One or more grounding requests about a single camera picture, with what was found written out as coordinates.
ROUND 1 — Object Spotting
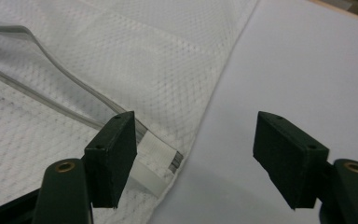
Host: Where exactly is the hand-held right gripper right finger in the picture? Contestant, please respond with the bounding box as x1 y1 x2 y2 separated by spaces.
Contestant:
253 110 330 210

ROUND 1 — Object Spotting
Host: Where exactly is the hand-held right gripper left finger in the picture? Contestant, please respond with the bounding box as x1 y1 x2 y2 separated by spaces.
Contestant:
83 110 138 209

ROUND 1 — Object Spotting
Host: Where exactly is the white mesh fabric garment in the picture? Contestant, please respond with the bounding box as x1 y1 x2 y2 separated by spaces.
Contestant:
0 0 260 224

